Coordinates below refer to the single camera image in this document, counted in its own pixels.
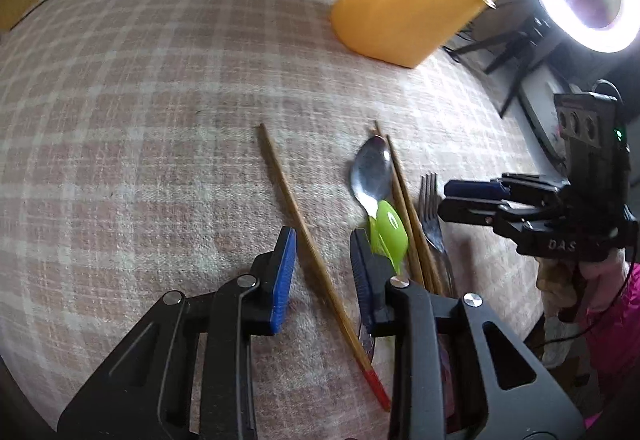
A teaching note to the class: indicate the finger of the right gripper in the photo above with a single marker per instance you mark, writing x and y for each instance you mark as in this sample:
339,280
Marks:
470,211
489,190

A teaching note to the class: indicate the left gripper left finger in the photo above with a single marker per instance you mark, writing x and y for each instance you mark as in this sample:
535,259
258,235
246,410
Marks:
268,301

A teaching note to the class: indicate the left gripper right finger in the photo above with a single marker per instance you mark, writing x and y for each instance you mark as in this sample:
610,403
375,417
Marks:
377,298

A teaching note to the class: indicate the steel fork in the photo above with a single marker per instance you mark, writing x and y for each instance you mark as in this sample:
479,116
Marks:
428,202

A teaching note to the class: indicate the green plastic spoon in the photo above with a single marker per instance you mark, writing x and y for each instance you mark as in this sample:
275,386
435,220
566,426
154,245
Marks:
388,236

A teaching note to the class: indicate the wooden chopstick red tip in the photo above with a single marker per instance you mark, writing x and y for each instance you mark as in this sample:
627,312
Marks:
321,273

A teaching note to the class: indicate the steel spoon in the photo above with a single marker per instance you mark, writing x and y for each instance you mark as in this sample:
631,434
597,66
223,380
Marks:
370,175

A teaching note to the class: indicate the pink sleeve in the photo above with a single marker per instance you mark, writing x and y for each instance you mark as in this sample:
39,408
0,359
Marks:
612,320

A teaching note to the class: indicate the black tripod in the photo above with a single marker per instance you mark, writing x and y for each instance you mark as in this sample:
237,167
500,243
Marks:
529,45

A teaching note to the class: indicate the pink plaid tablecloth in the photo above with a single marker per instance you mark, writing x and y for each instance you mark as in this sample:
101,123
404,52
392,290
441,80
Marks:
130,161

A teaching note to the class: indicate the black camera box right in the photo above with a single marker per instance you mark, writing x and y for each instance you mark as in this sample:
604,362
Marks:
597,157

